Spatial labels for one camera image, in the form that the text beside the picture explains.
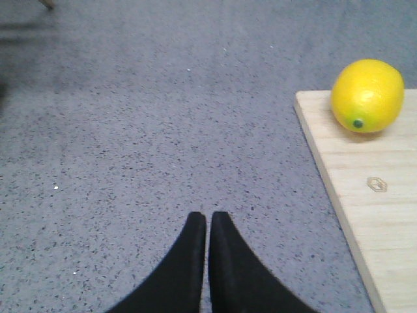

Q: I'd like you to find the light wooden cutting board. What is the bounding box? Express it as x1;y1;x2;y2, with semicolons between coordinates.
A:
295;89;416;312

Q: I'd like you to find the yellow lemon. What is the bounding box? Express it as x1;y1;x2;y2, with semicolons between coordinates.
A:
330;59;405;133

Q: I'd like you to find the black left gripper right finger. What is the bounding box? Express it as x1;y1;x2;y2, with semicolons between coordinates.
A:
208;211;315;312

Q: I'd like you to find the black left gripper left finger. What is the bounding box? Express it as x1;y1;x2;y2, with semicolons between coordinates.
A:
109;212;206;312

